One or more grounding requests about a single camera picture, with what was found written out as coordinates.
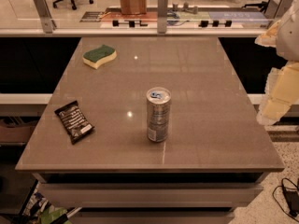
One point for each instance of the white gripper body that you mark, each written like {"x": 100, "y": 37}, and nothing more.
{"x": 289, "y": 37}

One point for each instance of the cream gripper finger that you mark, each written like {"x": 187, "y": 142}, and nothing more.
{"x": 281, "y": 92}
{"x": 269, "y": 38}

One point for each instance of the silver redbull can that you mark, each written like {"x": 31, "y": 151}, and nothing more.
{"x": 158, "y": 113}

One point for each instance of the green yellow sponge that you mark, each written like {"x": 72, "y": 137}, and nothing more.
{"x": 96, "y": 57}

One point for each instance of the brown cardboard box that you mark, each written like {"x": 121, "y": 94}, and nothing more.
{"x": 133, "y": 7}

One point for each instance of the black snack packet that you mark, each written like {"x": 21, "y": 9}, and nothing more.
{"x": 74, "y": 121}

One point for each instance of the upper table drawer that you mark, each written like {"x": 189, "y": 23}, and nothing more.
{"x": 151, "y": 195}

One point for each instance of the green packets on floor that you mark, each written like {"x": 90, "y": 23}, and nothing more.
{"x": 39, "y": 210}

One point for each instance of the right metal railing post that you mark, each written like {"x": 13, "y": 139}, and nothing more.
{"x": 276, "y": 9}

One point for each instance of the metal railing post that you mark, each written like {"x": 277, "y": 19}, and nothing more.
{"x": 162, "y": 16}
{"x": 276, "y": 9}
{"x": 47, "y": 22}

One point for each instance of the black power adapter with cable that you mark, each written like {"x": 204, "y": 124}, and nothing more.
{"x": 290, "y": 192}

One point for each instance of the middle metal railing post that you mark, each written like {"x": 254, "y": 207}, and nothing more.
{"x": 162, "y": 16}

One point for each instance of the left metal railing post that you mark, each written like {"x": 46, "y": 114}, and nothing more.
{"x": 47, "y": 22}

